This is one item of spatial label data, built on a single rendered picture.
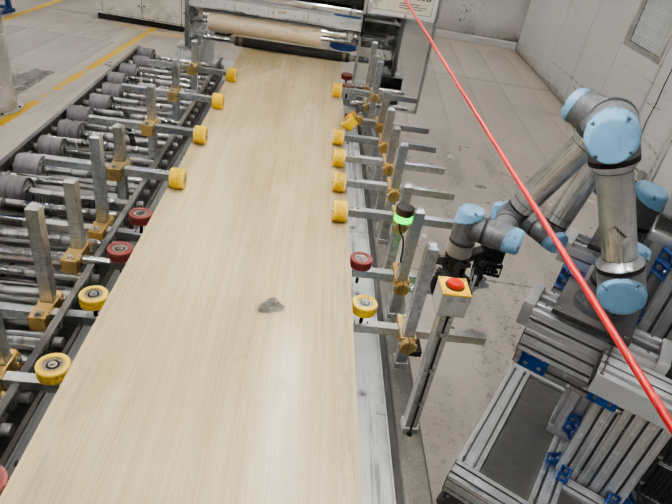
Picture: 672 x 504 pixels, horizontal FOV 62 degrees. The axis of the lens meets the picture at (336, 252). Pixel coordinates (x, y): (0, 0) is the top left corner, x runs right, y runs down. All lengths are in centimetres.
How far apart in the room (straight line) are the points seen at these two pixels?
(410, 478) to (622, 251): 80
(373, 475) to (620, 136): 108
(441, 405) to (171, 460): 171
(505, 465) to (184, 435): 141
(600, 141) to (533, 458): 143
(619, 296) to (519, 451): 105
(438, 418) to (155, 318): 153
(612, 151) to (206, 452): 114
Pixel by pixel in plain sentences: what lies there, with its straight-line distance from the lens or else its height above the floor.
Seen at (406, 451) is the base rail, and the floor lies 70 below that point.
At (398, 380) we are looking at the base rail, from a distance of 183.
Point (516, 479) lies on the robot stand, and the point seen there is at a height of 21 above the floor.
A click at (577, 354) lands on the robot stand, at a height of 90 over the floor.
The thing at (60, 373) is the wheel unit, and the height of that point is 91.
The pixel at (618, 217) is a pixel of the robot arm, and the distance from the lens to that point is 153.
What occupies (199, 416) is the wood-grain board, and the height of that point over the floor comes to 90.
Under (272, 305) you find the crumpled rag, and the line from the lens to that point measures 168.
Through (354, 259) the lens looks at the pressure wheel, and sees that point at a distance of 194.
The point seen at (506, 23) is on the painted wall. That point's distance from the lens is 1088.
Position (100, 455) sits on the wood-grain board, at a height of 90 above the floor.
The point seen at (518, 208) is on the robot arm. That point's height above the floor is 128.
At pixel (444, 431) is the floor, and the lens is 270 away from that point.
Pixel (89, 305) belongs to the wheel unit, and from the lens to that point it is 172.
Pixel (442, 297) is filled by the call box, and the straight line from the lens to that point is 134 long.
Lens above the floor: 198
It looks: 33 degrees down
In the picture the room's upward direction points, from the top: 10 degrees clockwise
